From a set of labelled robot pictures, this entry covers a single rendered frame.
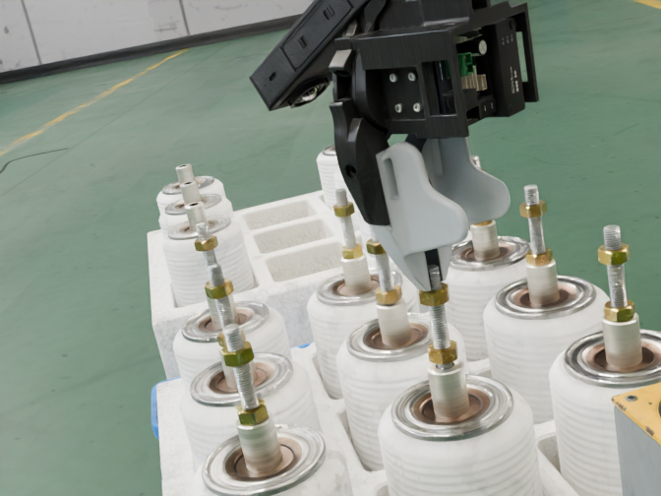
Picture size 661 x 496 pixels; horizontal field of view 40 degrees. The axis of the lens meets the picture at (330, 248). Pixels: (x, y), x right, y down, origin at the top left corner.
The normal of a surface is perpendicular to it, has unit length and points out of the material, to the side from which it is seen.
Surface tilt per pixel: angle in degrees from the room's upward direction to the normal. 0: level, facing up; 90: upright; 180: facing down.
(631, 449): 90
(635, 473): 90
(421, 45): 90
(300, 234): 90
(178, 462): 0
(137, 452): 0
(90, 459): 0
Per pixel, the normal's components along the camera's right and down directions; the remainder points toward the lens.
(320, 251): 0.21, 0.27
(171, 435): -0.19, -0.93
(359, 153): 0.75, 0.19
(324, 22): -0.66, 0.31
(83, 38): -0.07, 0.33
